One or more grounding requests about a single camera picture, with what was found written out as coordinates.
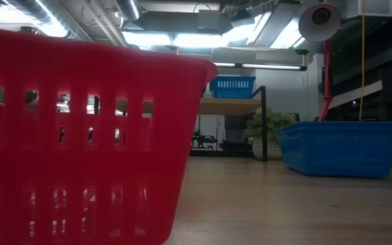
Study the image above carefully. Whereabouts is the wooden shelf with black legs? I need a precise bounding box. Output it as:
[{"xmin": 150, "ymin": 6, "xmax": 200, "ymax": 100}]
[{"xmin": 195, "ymin": 84, "xmax": 269, "ymax": 163}]

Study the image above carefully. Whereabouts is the blue plastic basket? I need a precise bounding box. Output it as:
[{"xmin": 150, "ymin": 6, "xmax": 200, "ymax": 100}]
[
  {"xmin": 210, "ymin": 75, "xmax": 257, "ymax": 100},
  {"xmin": 277, "ymin": 120, "xmax": 392, "ymax": 180}
]

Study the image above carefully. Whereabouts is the green potted plant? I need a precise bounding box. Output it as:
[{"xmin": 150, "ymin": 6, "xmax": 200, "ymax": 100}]
[{"xmin": 243, "ymin": 108, "xmax": 298, "ymax": 161}]

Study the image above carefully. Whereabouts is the ceiling tube light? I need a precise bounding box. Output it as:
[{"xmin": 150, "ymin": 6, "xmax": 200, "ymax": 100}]
[{"xmin": 212, "ymin": 61, "xmax": 308, "ymax": 72}]

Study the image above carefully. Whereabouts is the red plastic basket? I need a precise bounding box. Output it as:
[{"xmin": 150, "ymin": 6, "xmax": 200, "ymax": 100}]
[{"xmin": 0, "ymin": 25, "xmax": 219, "ymax": 245}]

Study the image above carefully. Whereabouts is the red desk lamp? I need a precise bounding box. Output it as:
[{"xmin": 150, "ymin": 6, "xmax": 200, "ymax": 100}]
[{"xmin": 297, "ymin": 1, "xmax": 342, "ymax": 123}]

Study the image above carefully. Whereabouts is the black metal table frame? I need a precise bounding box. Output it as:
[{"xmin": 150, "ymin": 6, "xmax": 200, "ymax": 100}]
[{"xmin": 188, "ymin": 148, "xmax": 255, "ymax": 159}]

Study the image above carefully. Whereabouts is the yellow hanging cable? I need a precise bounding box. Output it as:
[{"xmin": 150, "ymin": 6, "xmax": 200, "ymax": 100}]
[{"xmin": 358, "ymin": 0, "xmax": 368, "ymax": 122}]

